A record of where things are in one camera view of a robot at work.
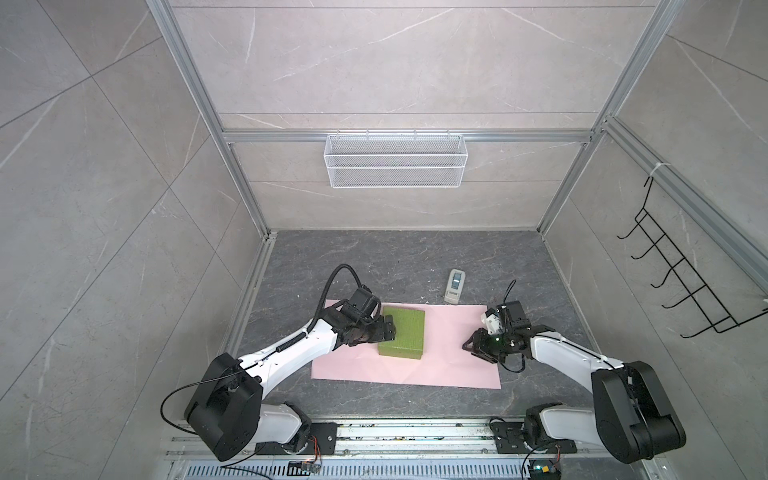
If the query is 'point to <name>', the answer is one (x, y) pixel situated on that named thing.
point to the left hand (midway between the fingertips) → (385, 326)
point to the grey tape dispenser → (455, 286)
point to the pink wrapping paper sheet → (445, 362)
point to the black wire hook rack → (714, 310)
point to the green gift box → (409, 335)
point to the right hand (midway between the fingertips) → (467, 345)
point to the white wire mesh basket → (396, 161)
